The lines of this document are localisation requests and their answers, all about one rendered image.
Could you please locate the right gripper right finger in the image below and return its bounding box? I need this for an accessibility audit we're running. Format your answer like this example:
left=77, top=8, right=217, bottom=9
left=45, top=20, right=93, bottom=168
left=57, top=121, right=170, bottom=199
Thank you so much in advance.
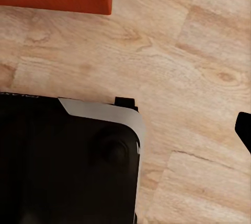
left=235, top=112, right=251, bottom=153

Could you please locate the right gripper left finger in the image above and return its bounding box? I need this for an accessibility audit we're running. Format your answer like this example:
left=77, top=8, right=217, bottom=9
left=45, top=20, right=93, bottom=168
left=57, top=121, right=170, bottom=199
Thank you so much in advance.
left=0, top=113, right=27, bottom=175

